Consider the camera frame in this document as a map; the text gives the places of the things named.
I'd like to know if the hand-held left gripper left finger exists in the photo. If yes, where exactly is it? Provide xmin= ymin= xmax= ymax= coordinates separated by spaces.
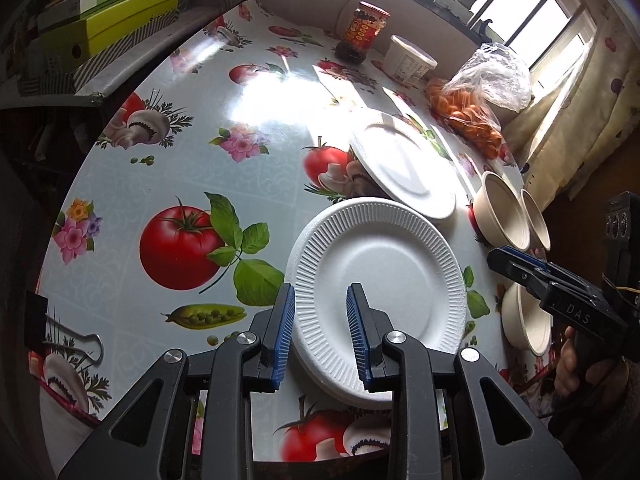
xmin=57 ymin=282 xmax=297 ymax=480

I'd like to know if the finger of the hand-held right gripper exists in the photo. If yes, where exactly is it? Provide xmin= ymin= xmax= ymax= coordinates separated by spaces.
xmin=487 ymin=249 xmax=556 ymax=307
xmin=500 ymin=245 xmax=598 ymax=292

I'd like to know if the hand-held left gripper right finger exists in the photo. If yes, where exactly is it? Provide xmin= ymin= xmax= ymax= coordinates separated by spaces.
xmin=346 ymin=282 xmax=583 ymax=480

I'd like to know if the beige paper bowl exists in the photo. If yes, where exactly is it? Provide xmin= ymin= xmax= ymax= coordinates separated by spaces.
xmin=472 ymin=171 xmax=531 ymax=251
xmin=520 ymin=188 xmax=551 ymax=251
xmin=501 ymin=282 xmax=554 ymax=357

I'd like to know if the white ribbed paper plate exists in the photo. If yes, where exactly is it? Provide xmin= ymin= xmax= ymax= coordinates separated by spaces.
xmin=348 ymin=110 xmax=457 ymax=220
xmin=289 ymin=197 xmax=469 ymax=362
xmin=285 ymin=240 xmax=397 ymax=408

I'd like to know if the person's right forearm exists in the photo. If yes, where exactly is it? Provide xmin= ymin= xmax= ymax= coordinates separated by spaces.
xmin=547 ymin=360 xmax=640 ymax=480

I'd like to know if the person's right hand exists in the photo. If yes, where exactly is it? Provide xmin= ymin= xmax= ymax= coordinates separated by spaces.
xmin=553 ymin=326 xmax=629 ymax=412

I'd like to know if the cream printed curtain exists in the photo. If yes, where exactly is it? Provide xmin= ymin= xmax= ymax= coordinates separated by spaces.
xmin=520 ymin=4 xmax=640 ymax=202

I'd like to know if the plastic bag of orange fruit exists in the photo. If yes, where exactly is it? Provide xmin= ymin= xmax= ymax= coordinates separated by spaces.
xmin=425 ymin=42 xmax=532 ymax=159

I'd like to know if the vegetable print tablecloth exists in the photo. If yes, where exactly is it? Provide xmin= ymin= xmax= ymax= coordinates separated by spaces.
xmin=29 ymin=0 xmax=557 ymax=463

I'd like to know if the white plastic tub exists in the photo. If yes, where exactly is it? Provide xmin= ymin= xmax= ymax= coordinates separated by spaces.
xmin=382 ymin=35 xmax=439 ymax=89

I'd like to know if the black binder clip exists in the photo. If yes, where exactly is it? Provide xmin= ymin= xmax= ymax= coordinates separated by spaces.
xmin=22 ymin=290 xmax=105 ymax=367

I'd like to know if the red label sauce jar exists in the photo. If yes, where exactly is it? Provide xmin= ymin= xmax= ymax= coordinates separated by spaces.
xmin=335 ymin=1 xmax=391 ymax=64

